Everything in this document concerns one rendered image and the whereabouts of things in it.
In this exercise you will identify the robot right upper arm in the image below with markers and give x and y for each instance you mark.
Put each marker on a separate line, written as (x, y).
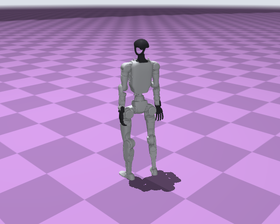
(155, 75)

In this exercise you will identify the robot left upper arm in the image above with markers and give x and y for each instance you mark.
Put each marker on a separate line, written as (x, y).
(125, 68)

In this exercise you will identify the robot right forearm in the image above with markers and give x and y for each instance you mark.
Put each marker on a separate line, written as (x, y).
(157, 95)

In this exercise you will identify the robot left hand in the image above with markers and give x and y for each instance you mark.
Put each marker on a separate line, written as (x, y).
(121, 111)

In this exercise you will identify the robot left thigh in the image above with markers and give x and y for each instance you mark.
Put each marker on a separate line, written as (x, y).
(126, 130)

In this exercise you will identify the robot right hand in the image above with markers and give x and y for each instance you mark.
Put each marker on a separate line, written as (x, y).
(159, 111)

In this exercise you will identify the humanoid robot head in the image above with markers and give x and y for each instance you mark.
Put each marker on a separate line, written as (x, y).
(142, 44)

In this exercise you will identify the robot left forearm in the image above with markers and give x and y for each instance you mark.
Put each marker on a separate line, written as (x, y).
(122, 97)

